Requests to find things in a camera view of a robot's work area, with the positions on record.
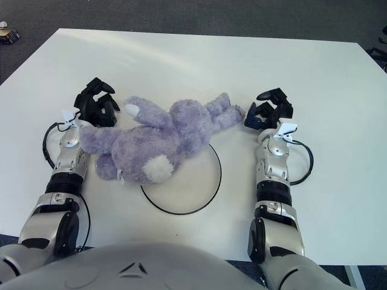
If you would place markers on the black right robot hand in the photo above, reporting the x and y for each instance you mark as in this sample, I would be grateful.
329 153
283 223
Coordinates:
272 111

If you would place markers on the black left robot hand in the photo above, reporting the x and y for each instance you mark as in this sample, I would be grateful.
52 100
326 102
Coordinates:
93 105

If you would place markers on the purple plush bunny doll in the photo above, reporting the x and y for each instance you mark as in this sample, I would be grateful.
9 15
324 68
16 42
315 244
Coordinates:
157 142

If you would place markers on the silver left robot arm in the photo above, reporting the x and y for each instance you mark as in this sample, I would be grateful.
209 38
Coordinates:
63 172

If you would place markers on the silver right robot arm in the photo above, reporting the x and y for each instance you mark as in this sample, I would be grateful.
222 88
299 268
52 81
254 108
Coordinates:
275 187

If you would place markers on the white plate with black rim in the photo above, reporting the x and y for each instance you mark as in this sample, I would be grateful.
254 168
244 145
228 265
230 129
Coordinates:
193 190

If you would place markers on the black and orange box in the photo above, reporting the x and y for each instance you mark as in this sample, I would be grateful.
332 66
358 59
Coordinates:
9 35

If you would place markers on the white crumpled cloth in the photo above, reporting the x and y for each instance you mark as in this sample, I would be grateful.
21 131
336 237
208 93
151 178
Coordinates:
3 24

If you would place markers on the black chair base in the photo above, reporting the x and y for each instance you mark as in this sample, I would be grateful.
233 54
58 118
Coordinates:
379 54

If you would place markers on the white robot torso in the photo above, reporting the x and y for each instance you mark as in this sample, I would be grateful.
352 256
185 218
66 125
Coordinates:
166 272

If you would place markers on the white table leg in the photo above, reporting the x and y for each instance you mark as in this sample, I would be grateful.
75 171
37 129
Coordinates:
353 278

